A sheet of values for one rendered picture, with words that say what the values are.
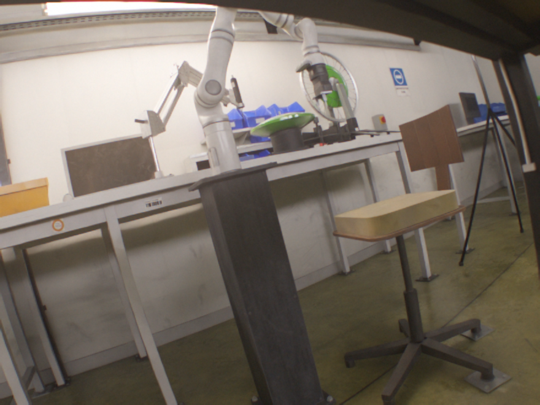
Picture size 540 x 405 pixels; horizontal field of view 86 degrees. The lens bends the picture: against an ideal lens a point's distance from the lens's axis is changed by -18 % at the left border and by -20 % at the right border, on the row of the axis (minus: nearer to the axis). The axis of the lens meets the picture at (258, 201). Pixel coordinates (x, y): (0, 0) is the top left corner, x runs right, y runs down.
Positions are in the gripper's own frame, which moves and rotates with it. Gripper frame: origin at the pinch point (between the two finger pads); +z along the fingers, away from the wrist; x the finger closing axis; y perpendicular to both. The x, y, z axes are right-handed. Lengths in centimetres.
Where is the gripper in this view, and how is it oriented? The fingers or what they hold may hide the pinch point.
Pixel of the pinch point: (323, 110)
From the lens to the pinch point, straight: 135.2
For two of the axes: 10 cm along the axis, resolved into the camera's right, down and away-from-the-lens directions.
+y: 9.0, -2.4, 3.6
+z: 2.5, 9.7, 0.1
